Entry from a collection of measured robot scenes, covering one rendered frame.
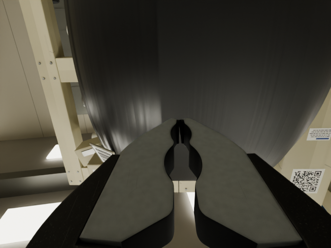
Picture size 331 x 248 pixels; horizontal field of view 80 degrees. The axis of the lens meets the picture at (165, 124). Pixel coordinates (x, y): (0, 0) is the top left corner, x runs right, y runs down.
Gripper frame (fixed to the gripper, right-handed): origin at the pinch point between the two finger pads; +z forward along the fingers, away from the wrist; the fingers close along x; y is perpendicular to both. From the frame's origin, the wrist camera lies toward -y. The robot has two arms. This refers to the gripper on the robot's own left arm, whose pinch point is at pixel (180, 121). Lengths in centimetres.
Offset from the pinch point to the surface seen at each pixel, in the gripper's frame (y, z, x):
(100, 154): 12.5, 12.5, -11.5
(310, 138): 20.0, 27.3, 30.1
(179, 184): 58, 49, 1
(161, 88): 0.7, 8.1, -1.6
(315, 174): 30, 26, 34
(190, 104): 2.5, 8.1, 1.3
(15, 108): 208, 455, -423
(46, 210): 257, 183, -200
